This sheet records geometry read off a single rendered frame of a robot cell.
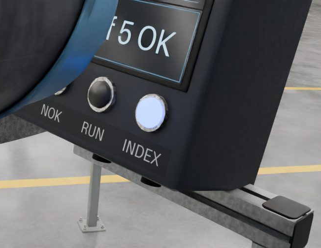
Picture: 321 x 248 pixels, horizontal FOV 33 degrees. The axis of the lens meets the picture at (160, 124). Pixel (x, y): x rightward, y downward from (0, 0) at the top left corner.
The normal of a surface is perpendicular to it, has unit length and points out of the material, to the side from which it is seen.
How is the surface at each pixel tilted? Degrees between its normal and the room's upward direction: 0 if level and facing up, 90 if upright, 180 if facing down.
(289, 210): 0
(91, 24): 99
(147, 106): 70
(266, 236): 90
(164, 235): 0
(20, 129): 90
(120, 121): 75
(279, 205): 0
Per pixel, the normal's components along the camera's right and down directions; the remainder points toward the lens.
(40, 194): 0.11, -0.95
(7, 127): 0.77, 0.28
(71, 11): 0.85, 0.36
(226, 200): -0.66, 0.16
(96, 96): -0.56, -0.03
